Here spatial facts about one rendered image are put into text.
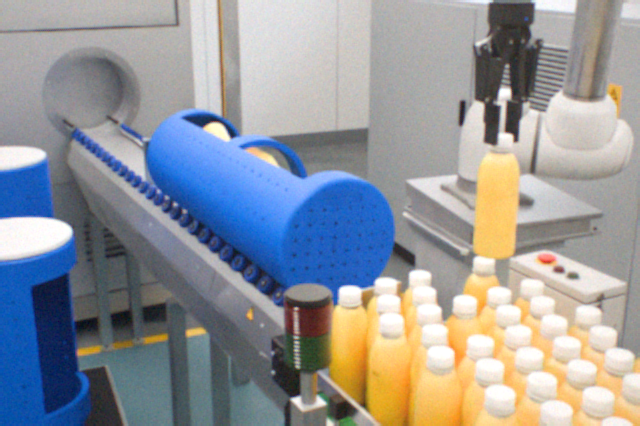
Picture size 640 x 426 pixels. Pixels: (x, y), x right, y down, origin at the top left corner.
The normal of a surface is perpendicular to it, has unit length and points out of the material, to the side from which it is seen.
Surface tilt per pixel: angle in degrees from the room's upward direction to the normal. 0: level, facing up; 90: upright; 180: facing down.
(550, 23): 90
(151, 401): 0
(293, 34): 90
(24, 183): 90
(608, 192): 90
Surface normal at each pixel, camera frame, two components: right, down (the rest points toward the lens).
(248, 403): 0.00, -0.95
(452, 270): -0.93, 0.12
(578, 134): -0.30, 0.39
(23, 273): 0.48, 0.28
